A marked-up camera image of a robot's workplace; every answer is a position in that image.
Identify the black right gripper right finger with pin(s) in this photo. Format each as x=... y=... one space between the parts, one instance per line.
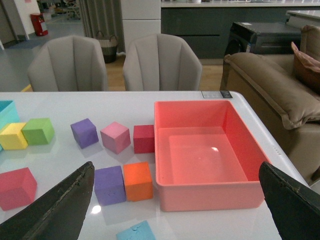
x=294 y=207

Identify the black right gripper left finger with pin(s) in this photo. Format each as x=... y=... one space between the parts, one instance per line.
x=59 y=214

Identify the light blue foam block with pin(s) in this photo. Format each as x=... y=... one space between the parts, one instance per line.
x=140 y=231

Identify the purple foam block front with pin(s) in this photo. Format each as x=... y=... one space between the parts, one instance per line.
x=109 y=186

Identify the purple foam block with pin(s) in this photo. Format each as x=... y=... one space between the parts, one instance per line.
x=84 y=133
x=109 y=186

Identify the orange foam block right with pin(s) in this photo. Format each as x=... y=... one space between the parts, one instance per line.
x=138 y=181

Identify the purple foam block back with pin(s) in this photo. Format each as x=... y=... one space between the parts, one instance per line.
x=84 y=133

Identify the green foam block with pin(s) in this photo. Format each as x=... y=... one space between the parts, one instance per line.
x=38 y=131

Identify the yellow foam block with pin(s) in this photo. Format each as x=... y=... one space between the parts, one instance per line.
x=12 y=138

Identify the pink foam block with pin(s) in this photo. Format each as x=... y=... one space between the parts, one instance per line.
x=115 y=137

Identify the brown sofa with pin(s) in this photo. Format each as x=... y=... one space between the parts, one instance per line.
x=290 y=110

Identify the pink plastic bin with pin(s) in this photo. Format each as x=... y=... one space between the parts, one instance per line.
x=206 y=157

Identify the cyan plastic bin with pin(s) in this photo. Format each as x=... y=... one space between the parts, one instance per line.
x=8 y=113

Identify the dark red foam block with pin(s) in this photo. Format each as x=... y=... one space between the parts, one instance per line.
x=143 y=139

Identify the brown cushion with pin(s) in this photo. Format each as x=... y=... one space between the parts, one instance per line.
x=306 y=68

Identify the table label sticker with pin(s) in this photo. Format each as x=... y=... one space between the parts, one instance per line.
x=221 y=94

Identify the grey chair left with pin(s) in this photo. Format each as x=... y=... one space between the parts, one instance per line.
x=69 y=64

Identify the grey chair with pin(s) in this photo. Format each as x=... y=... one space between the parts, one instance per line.
x=161 y=62
x=69 y=64

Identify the black appliance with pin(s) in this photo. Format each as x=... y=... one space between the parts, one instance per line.
x=258 y=51

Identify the woven basket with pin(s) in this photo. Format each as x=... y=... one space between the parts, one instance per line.
x=109 y=46

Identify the grey chair right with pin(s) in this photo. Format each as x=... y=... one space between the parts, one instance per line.
x=161 y=62

